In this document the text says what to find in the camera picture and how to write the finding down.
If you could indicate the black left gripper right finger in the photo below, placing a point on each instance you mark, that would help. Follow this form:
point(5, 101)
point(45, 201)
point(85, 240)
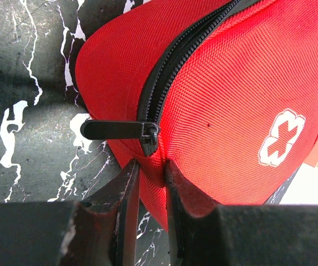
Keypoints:
point(205, 232)

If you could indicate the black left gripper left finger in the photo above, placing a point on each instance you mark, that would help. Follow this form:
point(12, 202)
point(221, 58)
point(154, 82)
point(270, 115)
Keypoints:
point(99, 230)

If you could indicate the red black medicine case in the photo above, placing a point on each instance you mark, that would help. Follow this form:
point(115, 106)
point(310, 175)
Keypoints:
point(228, 90)

